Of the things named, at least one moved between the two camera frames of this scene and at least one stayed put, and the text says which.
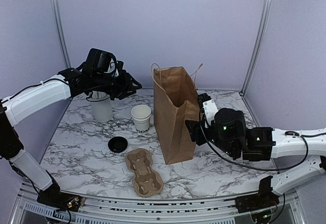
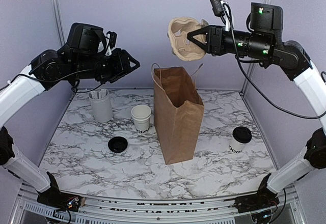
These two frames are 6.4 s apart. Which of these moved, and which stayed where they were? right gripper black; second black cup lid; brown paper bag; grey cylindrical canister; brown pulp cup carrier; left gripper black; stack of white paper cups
Moved: right gripper black; brown pulp cup carrier; left gripper black
Stayed: grey cylindrical canister; stack of white paper cups; brown paper bag; second black cup lid
